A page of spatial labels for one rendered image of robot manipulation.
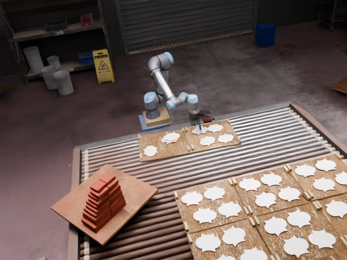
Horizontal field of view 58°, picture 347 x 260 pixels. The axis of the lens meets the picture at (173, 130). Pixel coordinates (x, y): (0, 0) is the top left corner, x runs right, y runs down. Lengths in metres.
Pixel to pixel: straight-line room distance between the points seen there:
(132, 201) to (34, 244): 1.66
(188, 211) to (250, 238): 0.42
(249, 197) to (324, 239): 0.49
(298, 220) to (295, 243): 0.17
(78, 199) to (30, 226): 1.56
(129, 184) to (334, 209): 1.31
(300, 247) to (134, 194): 1.04
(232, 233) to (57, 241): 1.97
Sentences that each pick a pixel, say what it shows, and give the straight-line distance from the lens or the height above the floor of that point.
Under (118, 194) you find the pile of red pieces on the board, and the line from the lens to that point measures 1.95.
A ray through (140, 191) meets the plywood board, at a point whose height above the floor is 1.04.
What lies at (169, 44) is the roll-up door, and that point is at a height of 0.09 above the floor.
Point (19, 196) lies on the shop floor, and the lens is 4.12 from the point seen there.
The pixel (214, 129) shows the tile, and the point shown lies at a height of 0.94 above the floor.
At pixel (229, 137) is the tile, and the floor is 0.94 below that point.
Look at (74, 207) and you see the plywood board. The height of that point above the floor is 1.04.
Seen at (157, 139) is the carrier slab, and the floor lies 0.94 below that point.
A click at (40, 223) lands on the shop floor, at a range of 3.68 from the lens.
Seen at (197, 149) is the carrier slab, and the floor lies 0.94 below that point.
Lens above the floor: 2.53
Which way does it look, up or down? 35 degrees down
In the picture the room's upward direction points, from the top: 7 degrees counter-clockwise
